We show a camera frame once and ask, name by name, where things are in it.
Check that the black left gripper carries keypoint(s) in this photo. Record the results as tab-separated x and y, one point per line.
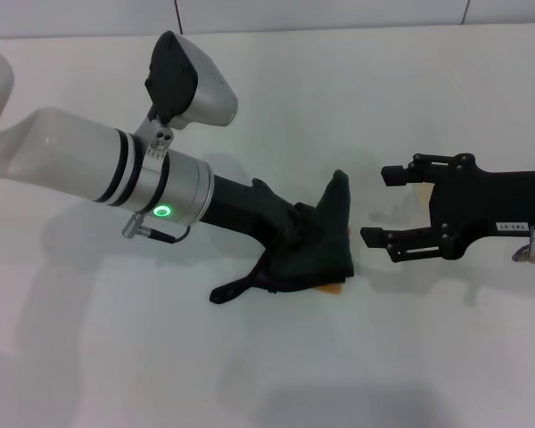
249	209

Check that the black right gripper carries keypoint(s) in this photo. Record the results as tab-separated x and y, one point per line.
472	200

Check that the white paper cup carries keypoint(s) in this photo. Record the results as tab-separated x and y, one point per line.
423	196

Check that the dark blue rag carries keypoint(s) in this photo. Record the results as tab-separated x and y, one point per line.
325	249

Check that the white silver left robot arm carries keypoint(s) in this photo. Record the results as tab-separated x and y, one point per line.
71	156

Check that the orange brown liquid stain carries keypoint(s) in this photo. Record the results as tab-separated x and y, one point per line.
332	290

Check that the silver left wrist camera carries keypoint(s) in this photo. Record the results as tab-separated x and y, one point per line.
200	89

